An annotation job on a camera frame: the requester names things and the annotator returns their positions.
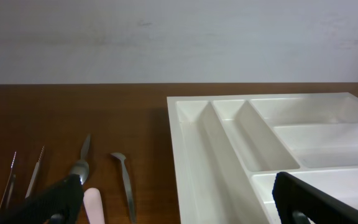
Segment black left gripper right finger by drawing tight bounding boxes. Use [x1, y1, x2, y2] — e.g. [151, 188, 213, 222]
[272, 172, 358, 224]

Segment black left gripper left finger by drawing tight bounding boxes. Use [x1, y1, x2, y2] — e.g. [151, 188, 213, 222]
[0, 174, 84, 224]

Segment pink plastic knife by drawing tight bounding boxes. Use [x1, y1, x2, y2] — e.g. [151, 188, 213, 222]
[83, 188, 105, 224]

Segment small silver teaspoon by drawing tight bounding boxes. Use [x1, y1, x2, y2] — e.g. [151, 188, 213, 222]
[69, 134, 91, 185]

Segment metal tweezers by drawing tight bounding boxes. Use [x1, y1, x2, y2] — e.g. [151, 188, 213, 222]
[0, 146, 45, 213]

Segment small bent metal spoon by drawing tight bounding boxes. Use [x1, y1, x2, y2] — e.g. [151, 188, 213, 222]
[111, 152, 137, 224]

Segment white plastic cutlery tray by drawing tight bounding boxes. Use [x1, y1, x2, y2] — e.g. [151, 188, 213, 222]
[167, 93, 358, 223]

